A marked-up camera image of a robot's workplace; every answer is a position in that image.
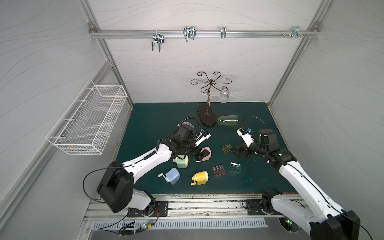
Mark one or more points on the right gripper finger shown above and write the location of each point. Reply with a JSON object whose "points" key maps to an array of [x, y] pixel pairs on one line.
{"points": [[239, 148], [243, 154]]}

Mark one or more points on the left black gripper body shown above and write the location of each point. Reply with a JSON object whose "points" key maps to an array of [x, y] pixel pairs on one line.
{"points": [[193, 147]]}

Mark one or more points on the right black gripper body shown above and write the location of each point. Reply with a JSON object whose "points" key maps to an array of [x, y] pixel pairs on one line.
{"points": [[246, 148]]}

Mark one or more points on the pink pencil sharpener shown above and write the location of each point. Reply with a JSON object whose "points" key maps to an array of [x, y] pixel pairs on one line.
{"points": [[207, 153]]}

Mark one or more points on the red clear tray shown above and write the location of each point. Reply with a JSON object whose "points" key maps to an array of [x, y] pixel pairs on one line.
{"points": [[219, 170]]}

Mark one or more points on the yellow pencil sharpener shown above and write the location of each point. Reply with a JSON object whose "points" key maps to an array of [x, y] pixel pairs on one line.
{"points": [[200, 178]]}

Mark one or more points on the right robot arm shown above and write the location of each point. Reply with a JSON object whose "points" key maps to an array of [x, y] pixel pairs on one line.
{"points": [[323, 219]]}

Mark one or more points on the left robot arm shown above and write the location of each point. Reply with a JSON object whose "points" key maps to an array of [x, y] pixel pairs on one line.
{"points": [[116, 187]]}

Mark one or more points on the yellow clear tray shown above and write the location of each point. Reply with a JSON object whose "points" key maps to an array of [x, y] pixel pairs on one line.
{"points": [[227, 148]]}

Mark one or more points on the green pencil sharpener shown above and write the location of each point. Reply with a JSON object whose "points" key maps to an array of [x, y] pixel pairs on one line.
{"points": [[182, 161]]}

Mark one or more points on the green clear tray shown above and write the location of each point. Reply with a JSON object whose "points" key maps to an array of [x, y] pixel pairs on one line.
{"points": [[235, 168]]}

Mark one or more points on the blue pencil sharpener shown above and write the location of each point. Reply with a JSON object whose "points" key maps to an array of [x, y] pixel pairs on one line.
{"points": [[172, 176]]}

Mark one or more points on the purple bowl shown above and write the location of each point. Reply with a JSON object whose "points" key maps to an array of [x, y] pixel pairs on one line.
{"points": [[188, 125]]}

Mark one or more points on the copper wine glass stand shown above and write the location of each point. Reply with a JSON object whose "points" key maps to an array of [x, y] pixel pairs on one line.
{"points": [[205, 111]]}

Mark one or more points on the clear hanging wine glass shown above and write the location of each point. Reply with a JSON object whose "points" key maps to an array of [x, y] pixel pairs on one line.
{"points": [[224, 93]]}

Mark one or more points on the white vent grille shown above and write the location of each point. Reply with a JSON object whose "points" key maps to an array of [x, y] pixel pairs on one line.
{"points": [[185, 224]]}

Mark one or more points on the metal double hook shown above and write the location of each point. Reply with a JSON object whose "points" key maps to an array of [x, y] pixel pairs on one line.
{"points": [[158, 40]]}

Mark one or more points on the metal clamp hook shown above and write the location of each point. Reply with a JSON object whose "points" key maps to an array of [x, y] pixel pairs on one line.
{"points": [[295, 34]]}

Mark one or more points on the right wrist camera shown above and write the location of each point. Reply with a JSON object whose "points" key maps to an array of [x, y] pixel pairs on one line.
{"points": [[245, 134]]}

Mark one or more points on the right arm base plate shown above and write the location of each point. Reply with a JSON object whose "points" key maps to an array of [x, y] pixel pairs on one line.
{"points": [[259, 207]]}

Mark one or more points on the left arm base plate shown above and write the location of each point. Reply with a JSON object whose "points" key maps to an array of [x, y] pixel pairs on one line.
{"points": [[160, 207]]}

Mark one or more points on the white wire basket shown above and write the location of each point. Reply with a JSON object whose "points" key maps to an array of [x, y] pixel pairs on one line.
{"points": [[85, 127]]}

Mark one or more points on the metal wire hook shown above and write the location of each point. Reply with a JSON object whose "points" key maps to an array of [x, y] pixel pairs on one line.
{"points": [[189, 33]]}

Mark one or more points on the small metal ring hook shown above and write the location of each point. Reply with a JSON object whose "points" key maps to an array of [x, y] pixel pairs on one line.
{"points": [[223, 32]]}

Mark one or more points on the aluminium top rail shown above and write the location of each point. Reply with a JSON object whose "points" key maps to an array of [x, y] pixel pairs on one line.
{"points": [[201, 34]]}

